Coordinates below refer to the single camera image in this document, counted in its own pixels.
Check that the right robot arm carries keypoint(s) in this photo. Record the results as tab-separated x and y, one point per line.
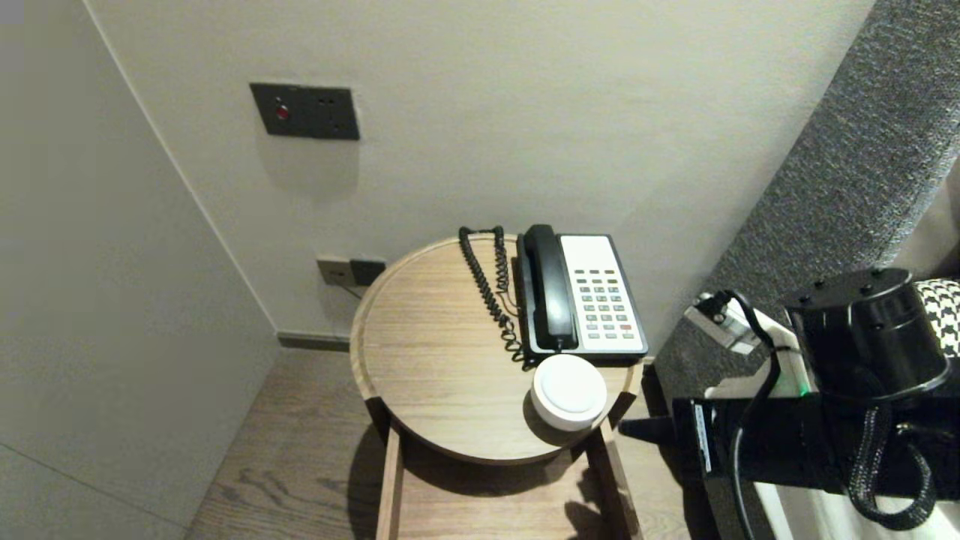
862	330

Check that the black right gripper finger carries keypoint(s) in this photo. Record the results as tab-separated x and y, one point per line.
652	438
652	425

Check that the black white houndstooth pillow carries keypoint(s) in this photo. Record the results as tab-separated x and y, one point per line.
941	315

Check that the round wooden bedside table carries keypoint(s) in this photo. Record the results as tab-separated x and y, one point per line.
435	360

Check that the beige wall socket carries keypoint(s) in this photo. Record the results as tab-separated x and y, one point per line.
332	271

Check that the white bed sheet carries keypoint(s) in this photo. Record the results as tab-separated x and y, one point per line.
810	517

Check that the white round smart speaker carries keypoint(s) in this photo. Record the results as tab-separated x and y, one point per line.
568	394

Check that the grey fabric bed headboard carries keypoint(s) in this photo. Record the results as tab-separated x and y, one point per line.
825	187

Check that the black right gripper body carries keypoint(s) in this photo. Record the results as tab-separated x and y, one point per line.
780	442

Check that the dark wall switch panel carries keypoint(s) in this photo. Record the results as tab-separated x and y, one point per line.
304	111

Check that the white wrist camera unit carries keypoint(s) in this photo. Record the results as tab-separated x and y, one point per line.
787	360

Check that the black and white desk telephone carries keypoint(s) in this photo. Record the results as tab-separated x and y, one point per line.
607	300

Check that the black wall socket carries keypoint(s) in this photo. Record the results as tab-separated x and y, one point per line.
367	271

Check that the black telephone handset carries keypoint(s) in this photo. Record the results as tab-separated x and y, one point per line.
551	292

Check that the curved wooden table drawer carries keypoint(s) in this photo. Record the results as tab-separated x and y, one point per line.
487	510

